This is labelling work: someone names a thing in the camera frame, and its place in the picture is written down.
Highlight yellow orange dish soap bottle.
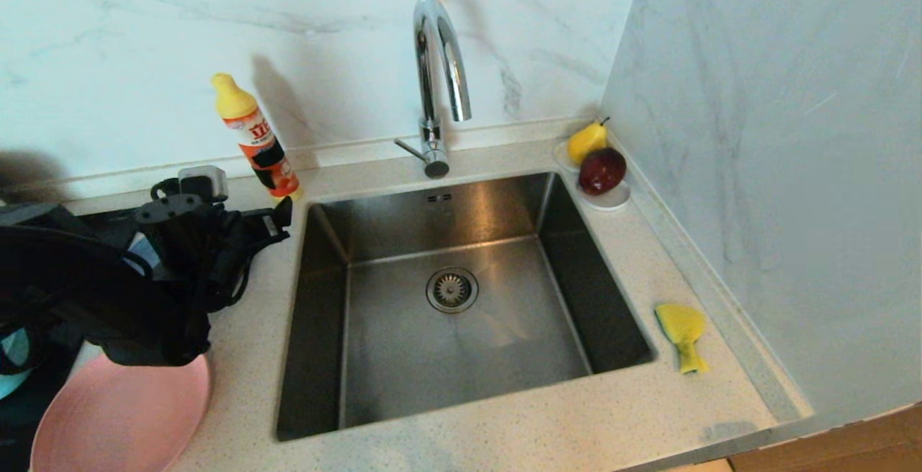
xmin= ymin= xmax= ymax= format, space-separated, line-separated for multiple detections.
xmin=211 ymin=73 xmax=302 ymax=200

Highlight metal sink drain strainer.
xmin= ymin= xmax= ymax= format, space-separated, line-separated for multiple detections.
xmin=426 ymin=267 xmax=480 ymax=314

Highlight stainless steel sink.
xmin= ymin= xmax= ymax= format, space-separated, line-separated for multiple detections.
xmin=275 ymin=172 xmax=658 ymax=442

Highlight yellow fish-shaped sponge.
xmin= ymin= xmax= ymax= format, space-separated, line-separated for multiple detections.
xmin=654 ymin=303 xmax=710 ymax=375

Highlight pink plastic plate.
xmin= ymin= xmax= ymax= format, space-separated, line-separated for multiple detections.
xmin=30 ymin=353 xmax=211 ymax=472

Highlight teal ceramic bowl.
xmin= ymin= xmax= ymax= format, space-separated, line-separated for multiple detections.
xmin=0 ymin=328 xmax=33 ymax=401

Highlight chrome faucet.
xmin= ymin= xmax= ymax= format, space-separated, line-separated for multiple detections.
xmin=394 ymin=0 xmax=473 ymax=180

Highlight black induction cooktop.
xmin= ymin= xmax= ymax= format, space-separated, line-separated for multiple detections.
xmin=0 ymin=205 xmax=94 ymax=472

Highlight yellow pear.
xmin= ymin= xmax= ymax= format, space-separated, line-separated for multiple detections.
xmin=567 ymin=117 xmax=611 ymax=166

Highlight dark red apple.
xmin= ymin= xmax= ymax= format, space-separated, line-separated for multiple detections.
xmin=578 ymin=147 xmax=627 ymax=196

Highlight small white dish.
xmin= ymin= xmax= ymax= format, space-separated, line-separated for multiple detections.
xmin=553 ymin=139 xmax=632 ymax=211

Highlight wooden cabinet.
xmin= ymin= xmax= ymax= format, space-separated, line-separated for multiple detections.
xmin=728 ymin=401 xmax=922 ymax=472

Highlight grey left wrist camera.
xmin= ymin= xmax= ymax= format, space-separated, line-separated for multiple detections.
xmin=178 ymin=166 xmax=229 ymax=202

